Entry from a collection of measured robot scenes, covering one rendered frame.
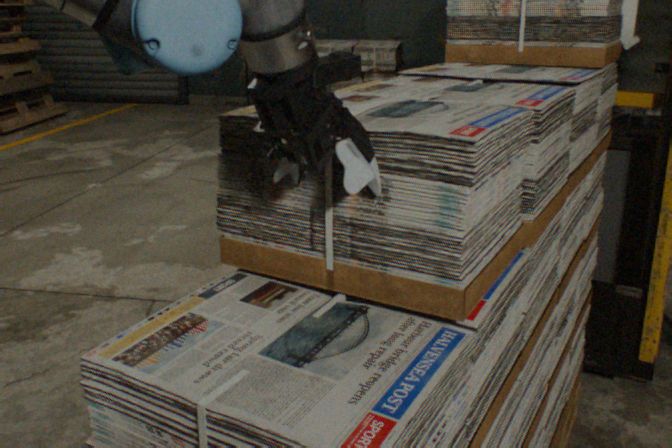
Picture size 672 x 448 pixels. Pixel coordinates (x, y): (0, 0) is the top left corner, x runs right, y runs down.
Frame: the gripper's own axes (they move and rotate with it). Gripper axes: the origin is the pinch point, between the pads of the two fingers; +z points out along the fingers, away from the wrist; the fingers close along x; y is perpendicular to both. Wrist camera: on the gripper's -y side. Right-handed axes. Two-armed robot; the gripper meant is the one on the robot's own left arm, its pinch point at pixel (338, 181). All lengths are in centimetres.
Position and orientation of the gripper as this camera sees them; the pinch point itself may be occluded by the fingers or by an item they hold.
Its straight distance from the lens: 83.1
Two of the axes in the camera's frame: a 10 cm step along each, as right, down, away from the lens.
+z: 2.5, 7.1, 6.6
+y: -4.3, 6.9, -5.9
